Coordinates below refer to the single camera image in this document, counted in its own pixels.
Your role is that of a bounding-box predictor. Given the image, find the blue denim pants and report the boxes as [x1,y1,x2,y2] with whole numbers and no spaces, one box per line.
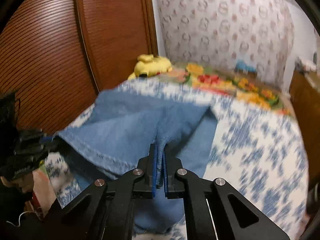
[57,90,217,233]

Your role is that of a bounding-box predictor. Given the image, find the blue floral white bedspread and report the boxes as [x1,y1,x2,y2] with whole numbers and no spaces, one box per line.
[45,78,309,239]

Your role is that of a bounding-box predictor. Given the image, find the brown wooden wardrobe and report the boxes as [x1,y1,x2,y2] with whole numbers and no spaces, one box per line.
[1,0,158,133]

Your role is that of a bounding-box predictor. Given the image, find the colourful flower blanket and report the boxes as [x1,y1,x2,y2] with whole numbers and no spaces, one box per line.
[158,62,295,117]

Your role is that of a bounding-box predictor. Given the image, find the small blue object by curtain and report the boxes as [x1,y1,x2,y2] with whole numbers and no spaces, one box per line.
[235,60,257,73]

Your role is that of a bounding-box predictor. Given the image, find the wooden sideboard cabinet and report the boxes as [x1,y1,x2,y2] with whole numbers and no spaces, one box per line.
[290,71,320,186]

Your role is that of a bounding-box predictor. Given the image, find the yellow plush toy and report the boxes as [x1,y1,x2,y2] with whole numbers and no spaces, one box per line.
[127,54,172,80]

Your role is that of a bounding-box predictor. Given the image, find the stack of papers on sideboard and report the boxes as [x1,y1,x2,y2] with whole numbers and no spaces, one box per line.
[295,57,317,73]

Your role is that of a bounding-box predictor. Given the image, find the patterned sheer curtain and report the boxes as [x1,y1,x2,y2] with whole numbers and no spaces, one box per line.
[157,0,294,88]

